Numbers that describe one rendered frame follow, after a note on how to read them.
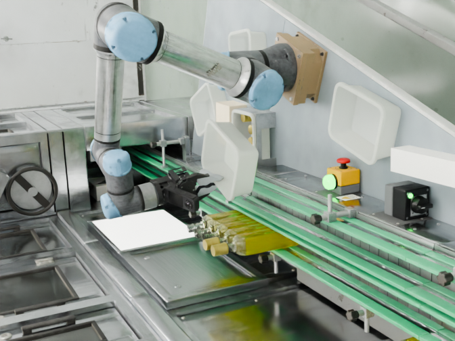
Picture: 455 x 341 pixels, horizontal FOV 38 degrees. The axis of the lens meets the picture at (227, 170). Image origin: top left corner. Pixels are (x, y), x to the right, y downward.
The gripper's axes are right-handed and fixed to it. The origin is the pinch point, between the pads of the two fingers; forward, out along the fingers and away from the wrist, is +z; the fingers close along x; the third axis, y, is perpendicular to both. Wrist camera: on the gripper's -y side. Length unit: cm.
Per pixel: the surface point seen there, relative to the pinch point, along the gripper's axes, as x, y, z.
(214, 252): 15.5, -12.1, -7.7
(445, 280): -20, -79, 12
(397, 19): -21, 42, 94
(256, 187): 9.5, 4.5, 14.7
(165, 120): 35, 104, 20
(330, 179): -3.5, -18.2, 26.4
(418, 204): -13, -49, 31
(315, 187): 4.3, -10.0, 27.0
